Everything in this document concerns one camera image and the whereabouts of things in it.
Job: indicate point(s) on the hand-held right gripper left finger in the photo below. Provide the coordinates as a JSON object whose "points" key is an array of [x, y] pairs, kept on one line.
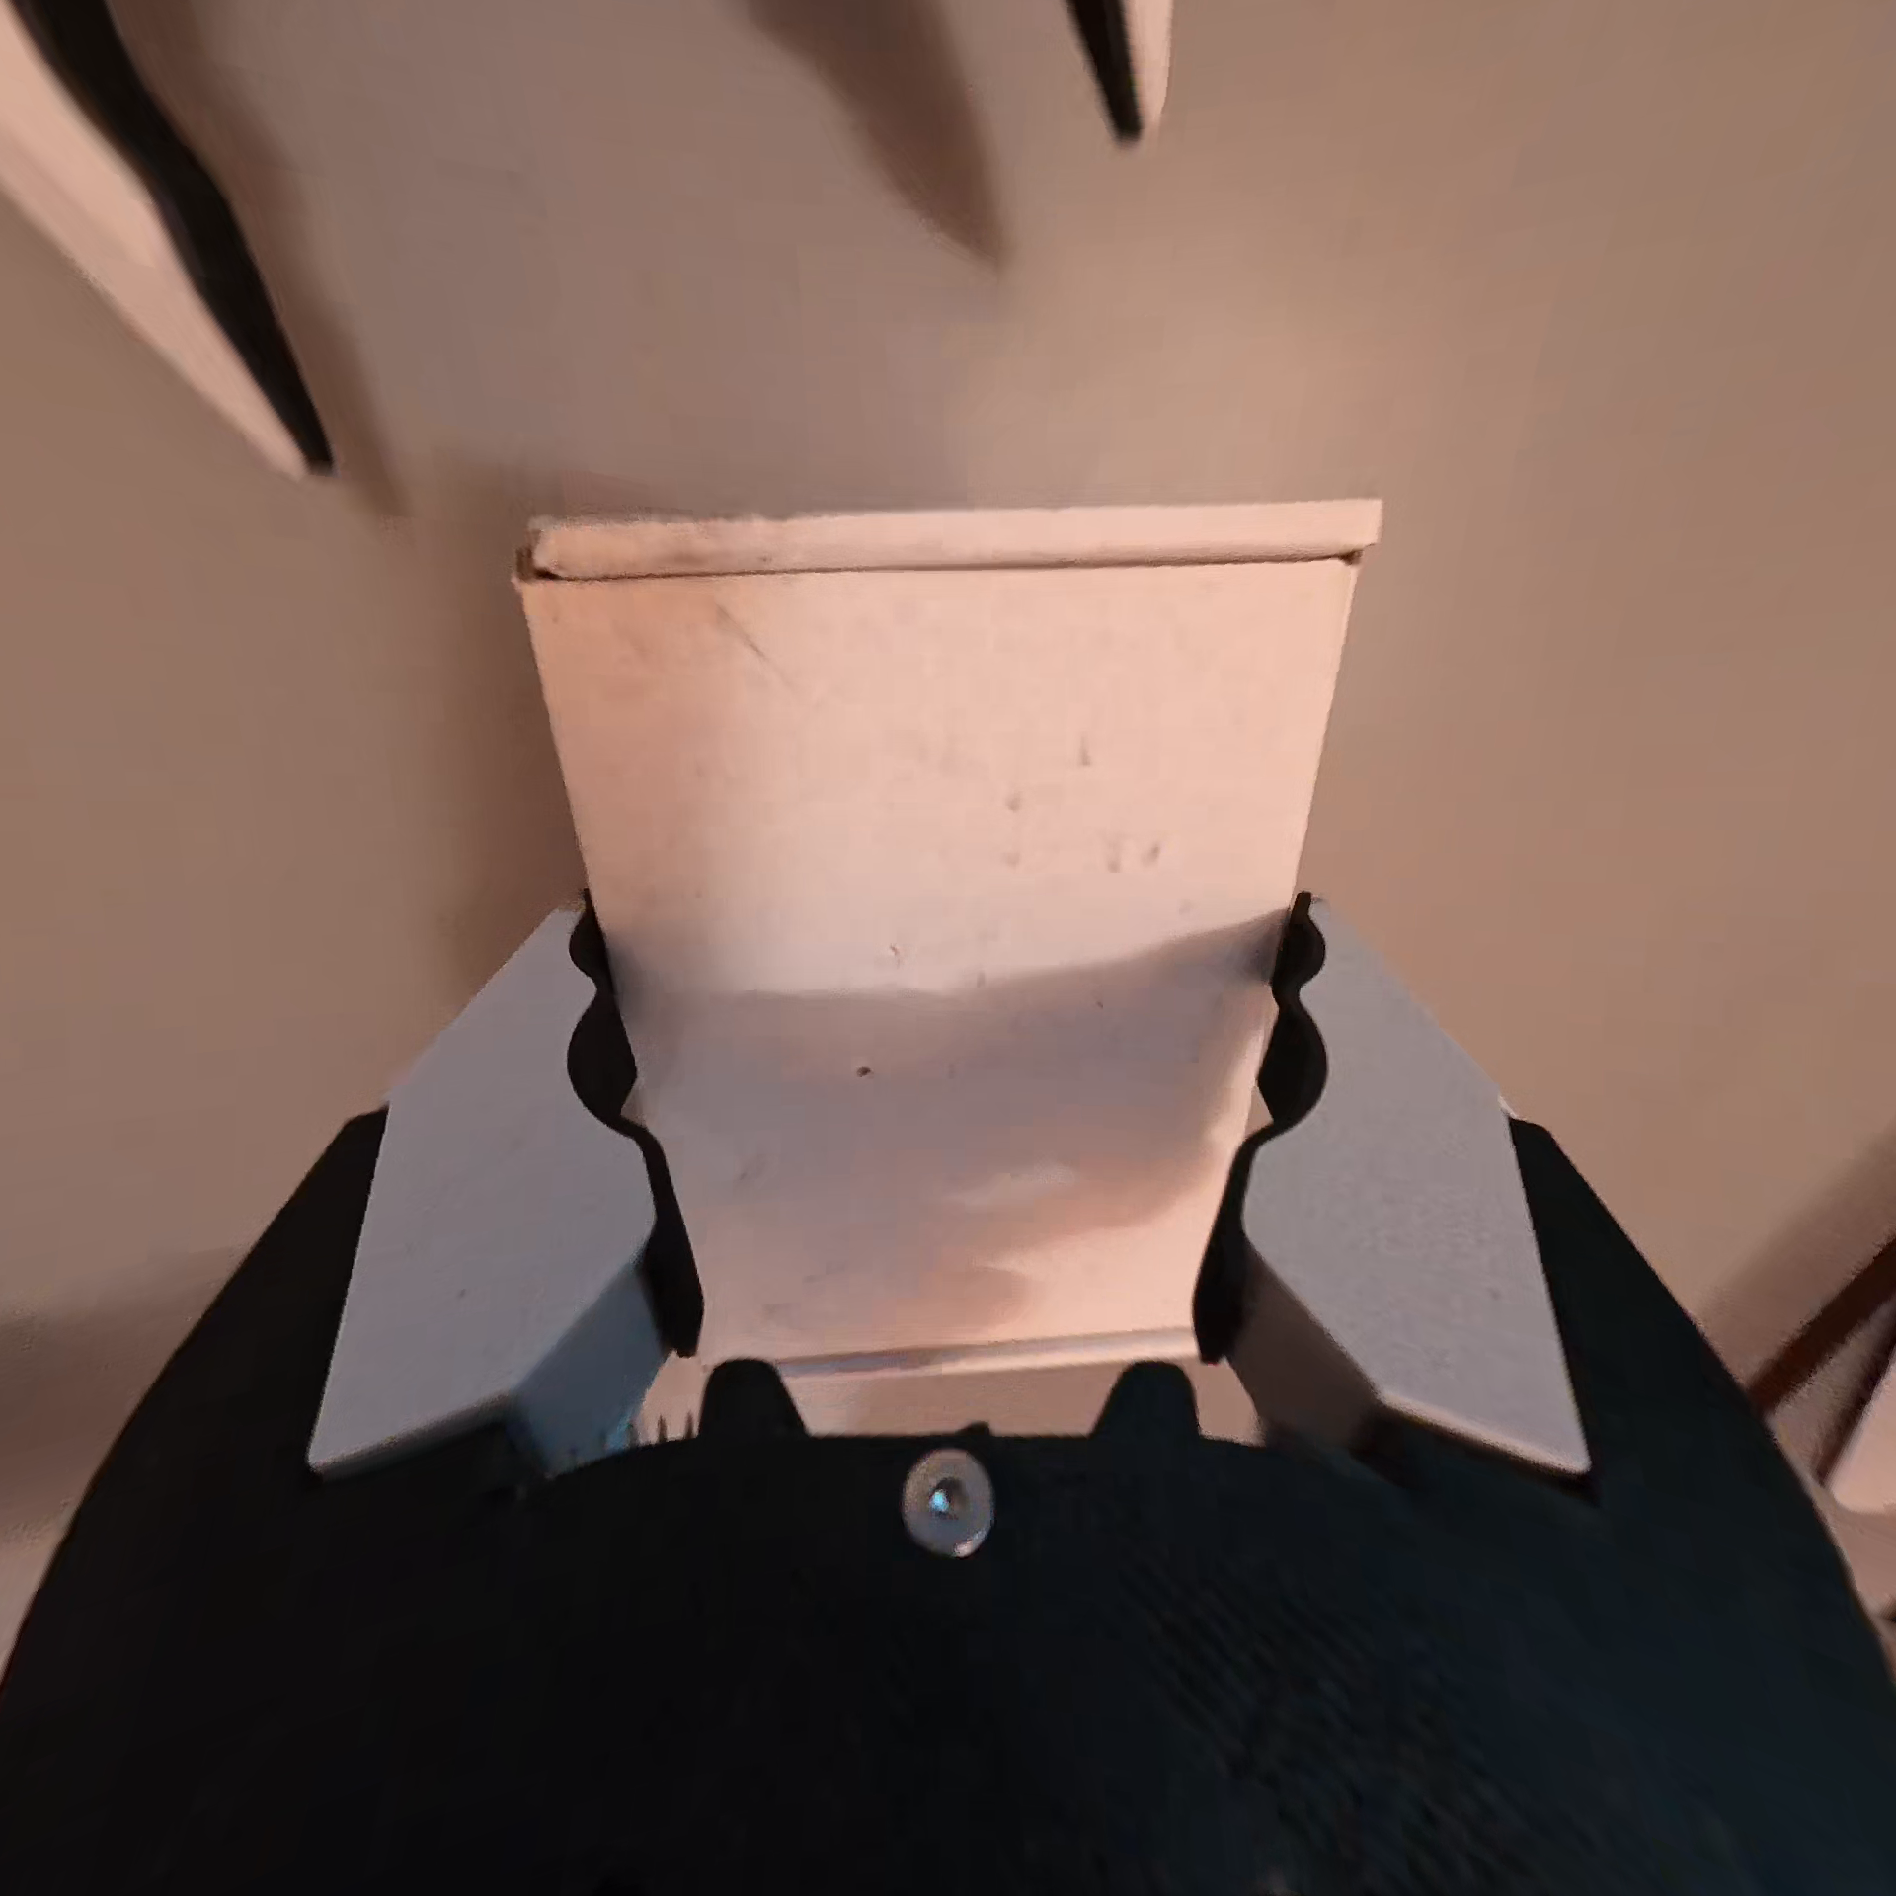
{"points": [[488, 1231]]}

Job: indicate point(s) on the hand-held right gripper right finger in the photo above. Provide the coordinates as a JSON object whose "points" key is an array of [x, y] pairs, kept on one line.
{"points": [[1408, 1231]]}

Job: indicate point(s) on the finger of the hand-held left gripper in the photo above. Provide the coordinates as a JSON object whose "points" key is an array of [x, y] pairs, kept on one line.
{"points": [[1149, 42], [118, 254]]}

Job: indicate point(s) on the white cardboard mailer box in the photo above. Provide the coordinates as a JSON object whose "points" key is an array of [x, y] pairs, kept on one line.
{"points": [[950, 813]]}

